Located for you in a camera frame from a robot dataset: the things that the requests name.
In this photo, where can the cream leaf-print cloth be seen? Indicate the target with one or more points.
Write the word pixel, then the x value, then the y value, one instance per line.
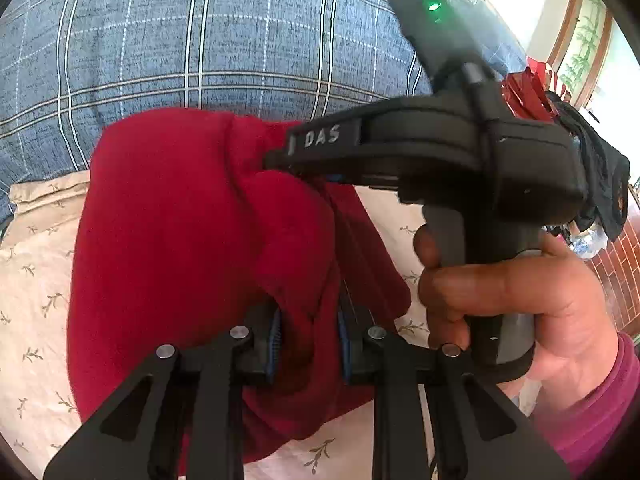
pixel 35 285

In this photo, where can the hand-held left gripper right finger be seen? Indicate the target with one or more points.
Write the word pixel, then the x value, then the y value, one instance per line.
pixel 344 345

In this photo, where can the framed bamboo painting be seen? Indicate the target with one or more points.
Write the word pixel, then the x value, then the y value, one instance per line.
pixel 585 40

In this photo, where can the person's right hand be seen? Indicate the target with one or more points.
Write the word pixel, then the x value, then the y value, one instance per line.
pixel 530 290

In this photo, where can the person's right forearm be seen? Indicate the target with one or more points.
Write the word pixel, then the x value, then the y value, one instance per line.
pixel 595 410

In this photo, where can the blue plaid quilt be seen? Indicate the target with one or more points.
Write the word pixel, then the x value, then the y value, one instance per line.
pixel 200 35

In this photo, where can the blue white patterned item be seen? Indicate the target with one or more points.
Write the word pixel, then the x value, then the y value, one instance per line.
pixel 590 245

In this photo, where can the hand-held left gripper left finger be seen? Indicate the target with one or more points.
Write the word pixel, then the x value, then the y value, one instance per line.
pixel 274 345

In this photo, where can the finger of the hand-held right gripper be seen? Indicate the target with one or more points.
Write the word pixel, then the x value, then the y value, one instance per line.
pixel 320 145

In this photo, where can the red garment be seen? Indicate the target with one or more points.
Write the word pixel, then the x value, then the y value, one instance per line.
pixel 175 210

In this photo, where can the black hanging clothes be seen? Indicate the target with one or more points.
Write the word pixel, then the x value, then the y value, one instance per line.
pixel 605 175

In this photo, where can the shiny red bag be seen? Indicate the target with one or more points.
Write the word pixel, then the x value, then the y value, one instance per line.
pixel 525 95

